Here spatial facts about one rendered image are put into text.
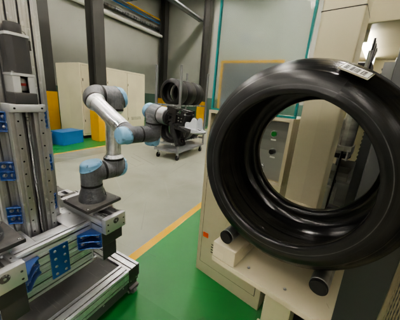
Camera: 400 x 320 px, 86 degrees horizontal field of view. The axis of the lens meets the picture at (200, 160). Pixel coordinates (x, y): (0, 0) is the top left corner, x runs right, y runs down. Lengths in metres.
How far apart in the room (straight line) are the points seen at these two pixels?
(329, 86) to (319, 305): 0.58
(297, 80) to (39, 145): 1.13
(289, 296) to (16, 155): 1.20
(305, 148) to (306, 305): 0.53
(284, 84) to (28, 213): 1.24
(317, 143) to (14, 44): 1.26
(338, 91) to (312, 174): 0.48
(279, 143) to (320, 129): 0.40
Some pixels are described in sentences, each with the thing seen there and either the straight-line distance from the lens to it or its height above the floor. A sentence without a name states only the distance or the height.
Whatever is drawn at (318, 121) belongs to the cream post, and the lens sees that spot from 0.93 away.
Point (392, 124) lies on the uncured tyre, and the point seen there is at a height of 1.31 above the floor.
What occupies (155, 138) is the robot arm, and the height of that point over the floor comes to 1.14.
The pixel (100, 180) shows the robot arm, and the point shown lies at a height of 0.85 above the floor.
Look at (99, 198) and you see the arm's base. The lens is 1.37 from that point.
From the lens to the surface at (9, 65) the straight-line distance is 1.23.
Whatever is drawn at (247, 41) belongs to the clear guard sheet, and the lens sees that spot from 1.41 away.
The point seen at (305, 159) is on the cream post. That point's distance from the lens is 0.96.
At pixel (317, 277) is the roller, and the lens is 0.69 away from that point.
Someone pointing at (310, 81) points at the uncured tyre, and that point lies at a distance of 0.56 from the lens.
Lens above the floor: 1.33
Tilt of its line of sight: 16 degrees down
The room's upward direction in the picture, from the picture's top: 5 degrees clockwise
